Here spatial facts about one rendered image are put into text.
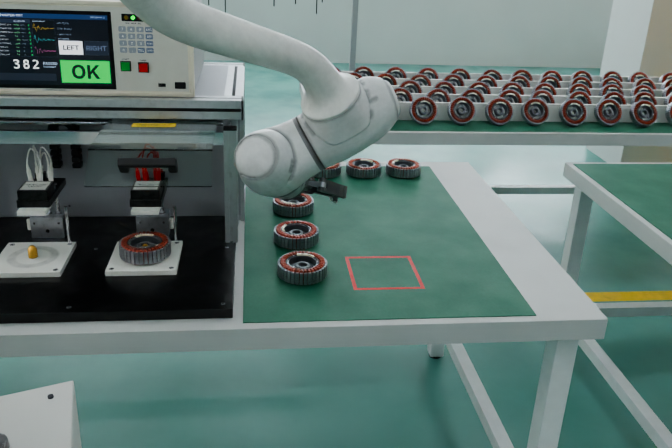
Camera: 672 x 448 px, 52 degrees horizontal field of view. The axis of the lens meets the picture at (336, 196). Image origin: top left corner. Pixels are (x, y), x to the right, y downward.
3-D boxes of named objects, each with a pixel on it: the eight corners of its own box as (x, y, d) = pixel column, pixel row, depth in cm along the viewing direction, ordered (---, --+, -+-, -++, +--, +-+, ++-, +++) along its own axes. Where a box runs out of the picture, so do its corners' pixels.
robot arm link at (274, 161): (266, 211, 123) (330, 176, 122) (242, 200, 107) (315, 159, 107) (239, 160, 125) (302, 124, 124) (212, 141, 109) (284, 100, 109)
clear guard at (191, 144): (211, 187, 134) (210, 158, 132) (84, 187, 131) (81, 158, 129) (218, 138, 164) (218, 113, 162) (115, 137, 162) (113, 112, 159)
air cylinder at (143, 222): (168, 237, 167) (167, 216, 165) (136, 237, 166) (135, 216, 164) (170, 228, 172) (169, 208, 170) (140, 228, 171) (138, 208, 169)
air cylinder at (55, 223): (64, 238, 164) (62, 217, 162) (31, 238, 163) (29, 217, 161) (70, 229, 169) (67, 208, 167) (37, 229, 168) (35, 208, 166)
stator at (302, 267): (321, 289, 150) (322, 274, 149) (271, 283, 152) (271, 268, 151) (331, 266, 160) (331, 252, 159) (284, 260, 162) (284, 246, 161)
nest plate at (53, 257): (60, 277, 147) (59, 272, 146) (-14, 278, 145) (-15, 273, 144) (76, 246, 160) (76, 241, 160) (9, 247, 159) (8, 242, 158)
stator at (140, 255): (172, 264, 152) (171, 248, 150) (119, 268, 149) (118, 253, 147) (169, 242, 162) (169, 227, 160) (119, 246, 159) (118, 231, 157)
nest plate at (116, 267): (176, 275, 150) (176, 270, 149) (105, 276, 148) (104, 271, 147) (182, 245, 163) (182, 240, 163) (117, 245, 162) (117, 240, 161)
